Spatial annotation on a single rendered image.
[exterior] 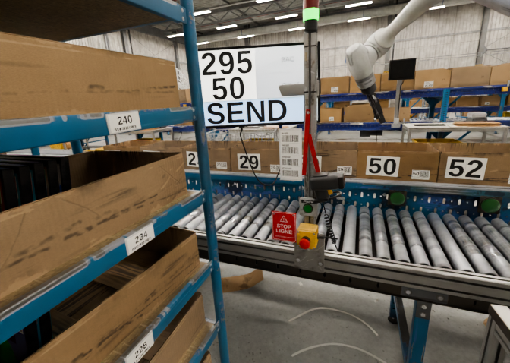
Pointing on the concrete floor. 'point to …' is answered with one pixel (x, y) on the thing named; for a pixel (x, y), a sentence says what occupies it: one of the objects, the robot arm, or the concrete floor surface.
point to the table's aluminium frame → (493, 344)
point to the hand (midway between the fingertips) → (379, 115)
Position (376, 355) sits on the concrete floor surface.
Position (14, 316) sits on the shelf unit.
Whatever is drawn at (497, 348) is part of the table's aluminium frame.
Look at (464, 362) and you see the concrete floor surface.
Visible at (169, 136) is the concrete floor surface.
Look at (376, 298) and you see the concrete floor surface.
